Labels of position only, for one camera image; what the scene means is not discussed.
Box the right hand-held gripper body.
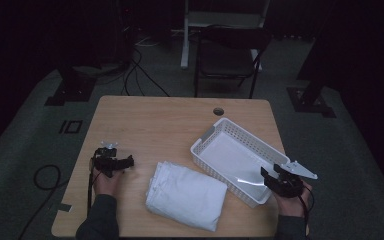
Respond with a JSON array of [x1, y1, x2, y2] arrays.
[[272, 160, 319, 199]]

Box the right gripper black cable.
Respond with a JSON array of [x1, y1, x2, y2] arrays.
[[297, 184, 315, 236]]

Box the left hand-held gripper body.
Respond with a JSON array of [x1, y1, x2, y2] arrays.
[[90, 140, 128, 178]]

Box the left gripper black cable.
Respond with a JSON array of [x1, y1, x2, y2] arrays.
[[86, 155, 98, 215]]

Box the white plastic basket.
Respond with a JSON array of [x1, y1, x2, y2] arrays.
[[189, 116, 293, 209]]

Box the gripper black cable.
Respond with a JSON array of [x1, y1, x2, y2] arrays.
[[86, 155, 98, 215], [297, 184, 315, 236]]

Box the person's left hand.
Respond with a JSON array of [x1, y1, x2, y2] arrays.
[[92, 166, 125, 198]]

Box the white floor cable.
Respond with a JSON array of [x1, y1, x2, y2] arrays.
[[134, 34, 163, 48]]

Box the white cloth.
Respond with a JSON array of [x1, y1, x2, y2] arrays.
[[145, 160, 229, 233]]

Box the black looped floor cable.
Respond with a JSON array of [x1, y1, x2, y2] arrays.
[[17, 163, 70, 240]]

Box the person's right hand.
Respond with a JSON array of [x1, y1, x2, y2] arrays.
[[272, 181, 313, 219]]

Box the black stand base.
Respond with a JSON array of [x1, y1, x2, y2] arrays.
[[286, 31, 337, 119], [43, 64, 98, 107]]

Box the black floor cables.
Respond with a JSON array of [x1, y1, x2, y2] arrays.
[[121, 46, 172, 98]]

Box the white metal frame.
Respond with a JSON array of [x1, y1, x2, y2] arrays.
[[179, 0, 272, 73]]

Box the black folding chair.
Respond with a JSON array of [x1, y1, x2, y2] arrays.
[[193, 24, 273, 100]]

